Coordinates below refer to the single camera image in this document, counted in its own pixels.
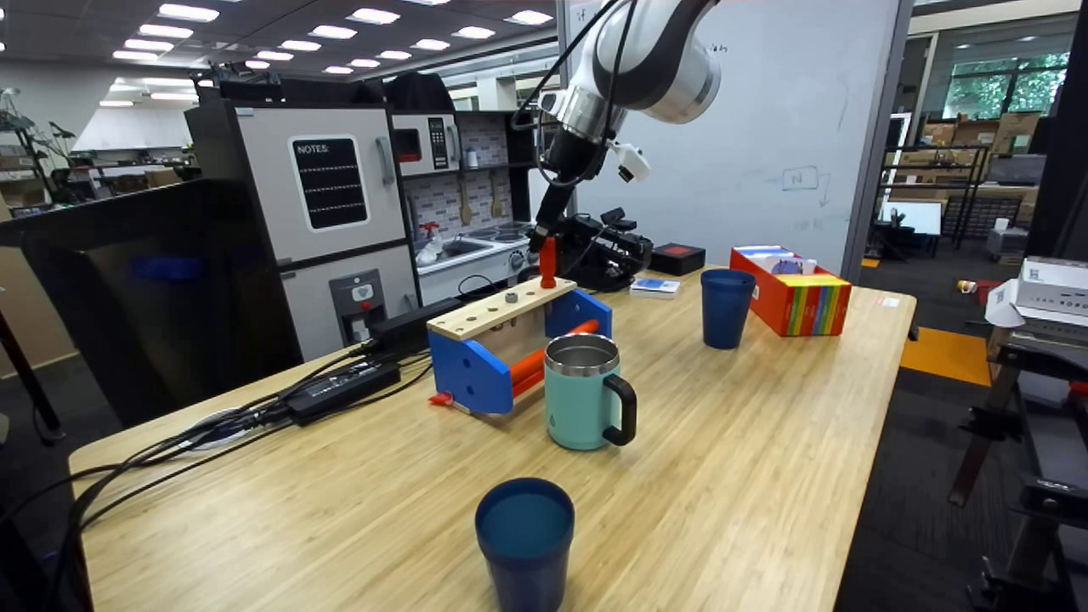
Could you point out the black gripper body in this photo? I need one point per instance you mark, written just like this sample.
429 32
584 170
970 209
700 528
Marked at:
577 157

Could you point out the orange peg tool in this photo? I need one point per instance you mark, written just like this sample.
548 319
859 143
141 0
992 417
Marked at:
548 262

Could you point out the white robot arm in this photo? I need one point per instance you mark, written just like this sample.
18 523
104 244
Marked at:
664 61

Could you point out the small black flat box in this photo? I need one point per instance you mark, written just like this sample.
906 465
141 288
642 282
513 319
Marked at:
677 261

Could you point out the wooden tool box blue ends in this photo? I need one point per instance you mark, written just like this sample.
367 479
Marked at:
478 374

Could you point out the black box device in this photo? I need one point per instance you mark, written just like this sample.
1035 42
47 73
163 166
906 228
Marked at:
398 331

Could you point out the orange rainbow striped box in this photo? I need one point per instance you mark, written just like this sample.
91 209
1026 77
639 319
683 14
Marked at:
810 309

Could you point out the white box device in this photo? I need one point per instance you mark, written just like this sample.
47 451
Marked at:
1057 289

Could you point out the black shelf unit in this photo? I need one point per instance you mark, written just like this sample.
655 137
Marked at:
478 157

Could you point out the white plastic bin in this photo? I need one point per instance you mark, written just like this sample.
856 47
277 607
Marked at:
465 270

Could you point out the blue white card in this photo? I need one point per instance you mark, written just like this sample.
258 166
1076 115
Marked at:
655 288

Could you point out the small dark blue cup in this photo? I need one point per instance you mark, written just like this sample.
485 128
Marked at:
725 311

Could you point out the white lab oven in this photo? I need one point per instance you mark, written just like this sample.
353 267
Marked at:
327 214

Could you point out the whiteboard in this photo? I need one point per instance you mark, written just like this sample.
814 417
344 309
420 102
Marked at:
794 125

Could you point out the black power adapter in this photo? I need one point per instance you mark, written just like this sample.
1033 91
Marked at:
343 390

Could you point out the large dark blue cup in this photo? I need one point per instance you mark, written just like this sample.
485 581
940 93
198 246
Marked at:
526 556

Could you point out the background storage shelving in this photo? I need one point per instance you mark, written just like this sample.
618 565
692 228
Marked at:
965 166

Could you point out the green potted plant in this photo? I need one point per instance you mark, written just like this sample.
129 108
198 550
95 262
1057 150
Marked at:
30 137

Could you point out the black metal stand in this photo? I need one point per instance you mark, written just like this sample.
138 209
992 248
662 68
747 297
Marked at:
1043 452

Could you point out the small white wrist camera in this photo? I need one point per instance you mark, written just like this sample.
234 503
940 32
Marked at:
634 166

